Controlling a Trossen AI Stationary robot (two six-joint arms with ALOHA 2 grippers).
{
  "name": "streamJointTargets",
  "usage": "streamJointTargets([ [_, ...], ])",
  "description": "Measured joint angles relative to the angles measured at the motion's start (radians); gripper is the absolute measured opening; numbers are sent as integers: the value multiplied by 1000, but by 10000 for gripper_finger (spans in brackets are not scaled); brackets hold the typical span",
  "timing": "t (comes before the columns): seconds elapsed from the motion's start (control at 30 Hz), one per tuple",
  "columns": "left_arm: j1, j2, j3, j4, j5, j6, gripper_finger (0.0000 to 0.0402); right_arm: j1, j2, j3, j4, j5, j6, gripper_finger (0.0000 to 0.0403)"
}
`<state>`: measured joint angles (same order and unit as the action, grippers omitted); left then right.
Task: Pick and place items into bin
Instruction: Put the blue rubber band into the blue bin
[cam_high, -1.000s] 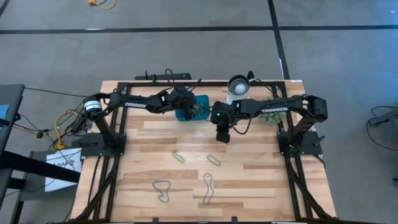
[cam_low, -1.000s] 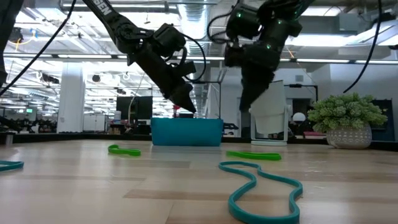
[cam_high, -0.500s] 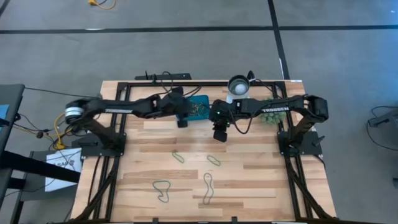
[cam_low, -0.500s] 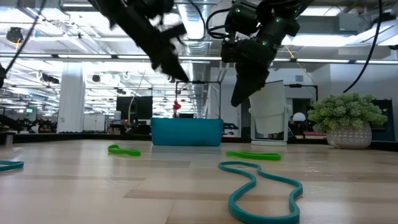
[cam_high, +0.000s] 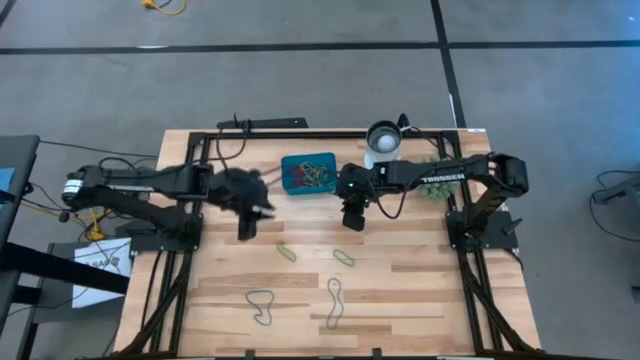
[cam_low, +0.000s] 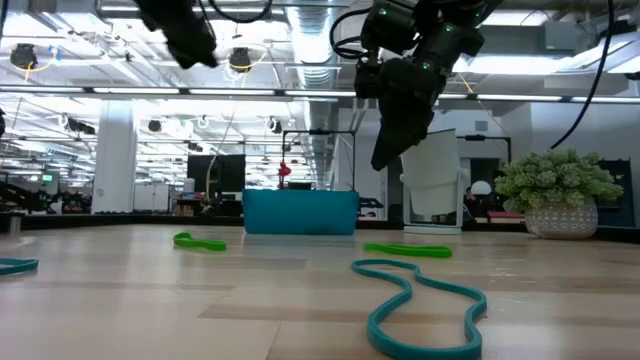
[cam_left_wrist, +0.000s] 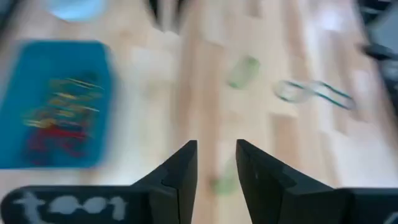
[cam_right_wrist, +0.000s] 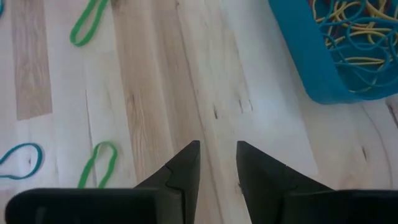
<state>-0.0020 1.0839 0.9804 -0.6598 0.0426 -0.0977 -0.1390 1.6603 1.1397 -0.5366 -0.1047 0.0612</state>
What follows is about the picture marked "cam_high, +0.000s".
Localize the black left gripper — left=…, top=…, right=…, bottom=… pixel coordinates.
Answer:
left=208, top=166, right=277, bottom=242

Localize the small green rubber band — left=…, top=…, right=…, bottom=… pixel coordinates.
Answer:
left=275, top=241, right=298, bottom=264
left=332, top=247, right=357, bottom=268

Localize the dark green rubber band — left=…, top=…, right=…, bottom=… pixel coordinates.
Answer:
left=325, top=276, right=346, bottom=331

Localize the teal plastic bin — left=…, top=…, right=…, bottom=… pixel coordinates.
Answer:
left=280, top=151, right=341, bottom=197

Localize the white cylindrical cup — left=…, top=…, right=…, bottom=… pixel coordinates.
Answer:
left=363, top=119, right=404, bottom=171

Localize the black flat device box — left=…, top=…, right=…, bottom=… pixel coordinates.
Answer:
left=216, top=114, right=310, bottom=130

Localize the green spiky plant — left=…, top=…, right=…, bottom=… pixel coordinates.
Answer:
left=415, top=155, right=461, bottom=202

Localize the white paper sign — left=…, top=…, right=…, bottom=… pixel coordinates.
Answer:
left=71, top=236, right=134, bottom=310

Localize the black support beam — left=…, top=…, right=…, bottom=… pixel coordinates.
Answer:
left=0, top=241, right=132, bottom=297

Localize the dark grey desk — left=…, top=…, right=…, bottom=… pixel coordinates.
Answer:
left=0, top=133, right=42, bottom=251

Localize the blue paper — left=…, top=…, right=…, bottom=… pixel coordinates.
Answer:
left=0, top=167, right=17, bottom=204

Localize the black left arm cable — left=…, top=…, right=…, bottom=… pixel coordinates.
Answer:
left=213, top=127, right=250, bottom=174

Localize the dark right arm cable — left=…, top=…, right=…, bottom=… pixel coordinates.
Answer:
left=373, top=187, right=417, bottom=221

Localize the black aluminium table frame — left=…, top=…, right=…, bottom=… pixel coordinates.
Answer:
left=113, top=128, right=544, bottom=360

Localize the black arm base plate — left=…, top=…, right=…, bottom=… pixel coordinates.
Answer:
left=128, top=219, right=204, bottom=253
left=446, top=209, right=521, bottom=251

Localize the black floor cable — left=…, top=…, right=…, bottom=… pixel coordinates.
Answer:
left=39, top=139, right=160, bottom=160

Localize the yellow cable with plug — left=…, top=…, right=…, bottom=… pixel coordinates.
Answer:
left=85, top=207, right=108, bottom=242

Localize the yellow floor cable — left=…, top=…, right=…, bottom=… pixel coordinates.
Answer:
left=141, top=0, right=188, bottom=16

